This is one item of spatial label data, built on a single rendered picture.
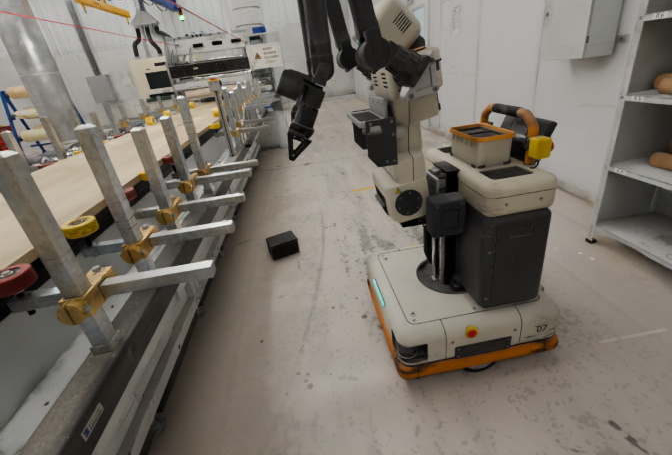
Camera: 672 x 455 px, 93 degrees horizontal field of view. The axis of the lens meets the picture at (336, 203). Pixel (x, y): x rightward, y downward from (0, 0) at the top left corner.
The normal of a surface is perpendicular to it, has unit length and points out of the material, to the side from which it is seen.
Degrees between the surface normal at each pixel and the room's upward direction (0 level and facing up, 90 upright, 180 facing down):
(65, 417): 0
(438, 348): 90
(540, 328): 90
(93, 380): 0
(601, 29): 90
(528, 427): 0
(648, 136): 90
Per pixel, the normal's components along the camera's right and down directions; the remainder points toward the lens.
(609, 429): -0.12, -0.91
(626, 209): 0.13, 0.39
